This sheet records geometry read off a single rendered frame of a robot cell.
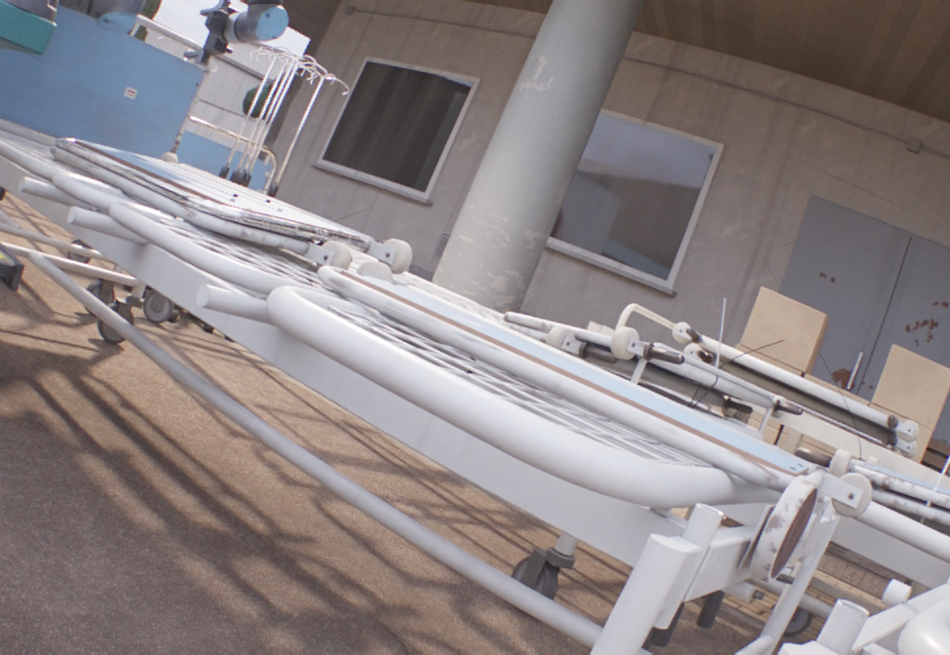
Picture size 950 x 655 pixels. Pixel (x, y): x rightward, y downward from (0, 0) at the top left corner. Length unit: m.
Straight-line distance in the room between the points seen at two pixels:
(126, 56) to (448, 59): 7.29
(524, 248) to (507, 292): 0.30
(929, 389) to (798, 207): 3.20
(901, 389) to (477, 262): 2.84
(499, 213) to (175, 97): 3.57
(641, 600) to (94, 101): 2.07
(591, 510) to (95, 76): 1.92
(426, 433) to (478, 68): 8.38
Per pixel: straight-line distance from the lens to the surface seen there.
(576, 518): 0.92
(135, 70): 2.55
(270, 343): 1.19
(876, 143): 7.53
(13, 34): 1.53
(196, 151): 4.06
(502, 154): 5.97
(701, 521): 0.81
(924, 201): 7.32
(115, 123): 2.55
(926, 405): 4.62
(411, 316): 1.16
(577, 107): 6.02
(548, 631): 1.84
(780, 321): 4.68
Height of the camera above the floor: 0.59
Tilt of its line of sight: 3 degrees down
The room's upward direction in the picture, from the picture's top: 22 degrees clockwise
